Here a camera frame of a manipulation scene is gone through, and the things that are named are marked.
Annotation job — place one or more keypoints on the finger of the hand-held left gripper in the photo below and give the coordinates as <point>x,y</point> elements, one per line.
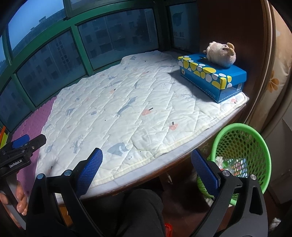
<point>20,141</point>
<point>37,141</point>

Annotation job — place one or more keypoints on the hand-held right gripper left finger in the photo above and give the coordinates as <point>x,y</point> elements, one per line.
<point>91,169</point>

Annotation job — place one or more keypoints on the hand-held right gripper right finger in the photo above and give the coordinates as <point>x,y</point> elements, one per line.
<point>204,171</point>

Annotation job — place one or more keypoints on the green mesh plastic basket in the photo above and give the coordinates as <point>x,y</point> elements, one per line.
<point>239,126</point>

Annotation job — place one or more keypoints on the person's left hand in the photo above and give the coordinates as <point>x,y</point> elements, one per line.
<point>21,202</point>

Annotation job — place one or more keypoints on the yellow plastic strips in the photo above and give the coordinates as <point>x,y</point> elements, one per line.
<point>3,139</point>

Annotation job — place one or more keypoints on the colourful dotted wrapper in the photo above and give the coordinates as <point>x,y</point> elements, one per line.
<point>237,168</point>

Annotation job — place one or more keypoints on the person's black trouser legs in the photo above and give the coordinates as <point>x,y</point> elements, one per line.
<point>127,214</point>

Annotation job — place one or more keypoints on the red plastic thing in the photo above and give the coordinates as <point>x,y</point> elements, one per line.
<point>168,230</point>

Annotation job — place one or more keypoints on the white cabinet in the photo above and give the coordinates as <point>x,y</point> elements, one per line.
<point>282,159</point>

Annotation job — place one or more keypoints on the white quilted blanket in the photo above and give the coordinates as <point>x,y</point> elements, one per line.
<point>136,102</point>

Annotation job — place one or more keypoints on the blue dotted tissue box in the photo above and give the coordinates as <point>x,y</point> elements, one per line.
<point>200,84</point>

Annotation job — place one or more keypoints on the floral beige curtain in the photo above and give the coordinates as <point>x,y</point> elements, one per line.
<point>276,79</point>

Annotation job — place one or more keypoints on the beige plush toy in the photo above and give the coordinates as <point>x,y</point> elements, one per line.
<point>220,53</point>

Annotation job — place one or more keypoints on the green window frame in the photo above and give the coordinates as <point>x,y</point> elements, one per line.
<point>81,47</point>

